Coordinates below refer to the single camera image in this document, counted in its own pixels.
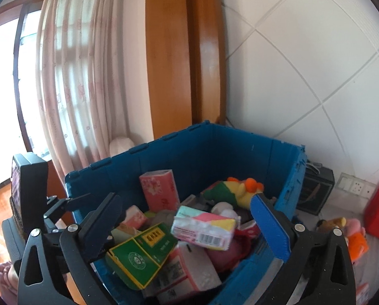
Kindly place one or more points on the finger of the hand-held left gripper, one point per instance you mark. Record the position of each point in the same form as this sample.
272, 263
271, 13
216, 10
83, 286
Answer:
72, 202

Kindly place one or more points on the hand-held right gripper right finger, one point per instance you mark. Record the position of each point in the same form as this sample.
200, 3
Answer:
269, 228

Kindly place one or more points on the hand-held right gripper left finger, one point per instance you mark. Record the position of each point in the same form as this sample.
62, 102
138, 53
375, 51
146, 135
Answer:
102, 224

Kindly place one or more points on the green yellow plush toy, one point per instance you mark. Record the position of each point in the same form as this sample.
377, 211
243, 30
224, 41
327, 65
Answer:
237, 192

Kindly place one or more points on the green cardboard box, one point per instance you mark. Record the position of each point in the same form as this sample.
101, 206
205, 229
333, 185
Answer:
138, 255

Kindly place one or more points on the multicoloured tissue pack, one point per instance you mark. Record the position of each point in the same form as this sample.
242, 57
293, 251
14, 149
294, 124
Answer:
205, 228

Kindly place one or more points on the pink floral tissue pack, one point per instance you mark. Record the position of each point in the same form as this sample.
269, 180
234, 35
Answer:
159, 189

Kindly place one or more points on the pink white barcode box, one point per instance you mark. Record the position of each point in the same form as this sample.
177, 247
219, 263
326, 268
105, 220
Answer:
199, 270
170, 274

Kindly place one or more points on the blue plastic crate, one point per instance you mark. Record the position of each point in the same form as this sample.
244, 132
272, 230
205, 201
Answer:
215, 152

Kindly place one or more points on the white panda plush toy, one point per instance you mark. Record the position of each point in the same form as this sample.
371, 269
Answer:
224, 209

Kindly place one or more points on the brown deer plush toy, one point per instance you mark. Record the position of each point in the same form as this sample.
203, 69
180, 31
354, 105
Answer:
330, 224

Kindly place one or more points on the black box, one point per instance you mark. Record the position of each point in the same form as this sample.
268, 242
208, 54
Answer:
316, 187

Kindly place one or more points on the white rounded object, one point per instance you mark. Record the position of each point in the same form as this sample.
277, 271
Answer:
122, 146

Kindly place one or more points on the pig plush in orange dress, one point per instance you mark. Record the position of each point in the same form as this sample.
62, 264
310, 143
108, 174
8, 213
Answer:
356, 241

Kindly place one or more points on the pink floral curtain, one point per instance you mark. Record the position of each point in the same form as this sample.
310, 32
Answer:
88, 70

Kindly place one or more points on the white wall switch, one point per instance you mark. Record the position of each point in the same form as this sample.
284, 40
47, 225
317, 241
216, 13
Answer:
345, 183

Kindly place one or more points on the dark window frame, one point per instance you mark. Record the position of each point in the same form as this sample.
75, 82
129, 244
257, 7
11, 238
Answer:
22, 85

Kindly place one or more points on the wooden door frame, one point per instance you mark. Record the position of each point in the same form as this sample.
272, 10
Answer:
183, 54

